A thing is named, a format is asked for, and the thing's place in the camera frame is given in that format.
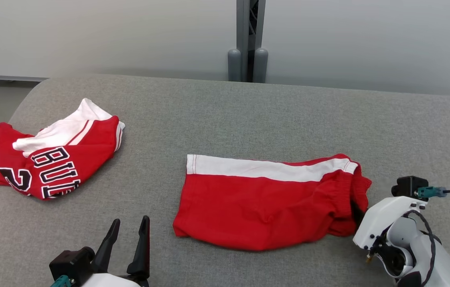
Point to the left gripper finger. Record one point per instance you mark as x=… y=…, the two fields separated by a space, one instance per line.
x=107 y=249
x=143 y=255

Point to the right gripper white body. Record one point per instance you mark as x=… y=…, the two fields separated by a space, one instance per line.
x=380 y=219

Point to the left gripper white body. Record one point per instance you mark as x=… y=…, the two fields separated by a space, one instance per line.
x=109 y=282

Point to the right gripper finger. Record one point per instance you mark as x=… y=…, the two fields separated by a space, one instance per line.
x=358 y=216

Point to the red Bulls basketball jersey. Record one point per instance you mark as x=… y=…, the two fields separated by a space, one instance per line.
x=69 y=159

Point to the red shorts with white stripe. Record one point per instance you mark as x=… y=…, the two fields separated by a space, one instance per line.
x=257 y=207

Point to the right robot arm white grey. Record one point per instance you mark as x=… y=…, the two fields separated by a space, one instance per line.
x=448 y=263

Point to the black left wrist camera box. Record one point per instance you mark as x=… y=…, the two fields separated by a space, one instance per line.
x=71 y=263

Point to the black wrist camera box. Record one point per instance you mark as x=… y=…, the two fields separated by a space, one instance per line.
x=71 y=263
x=406 y=186

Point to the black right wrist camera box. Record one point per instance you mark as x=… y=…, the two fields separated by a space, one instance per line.
x=406 y=186

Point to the grey metal partition rail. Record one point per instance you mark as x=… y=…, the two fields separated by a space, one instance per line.
x=1 y=77

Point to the grey metal partition post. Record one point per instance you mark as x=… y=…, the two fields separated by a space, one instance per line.
x=243 y=40

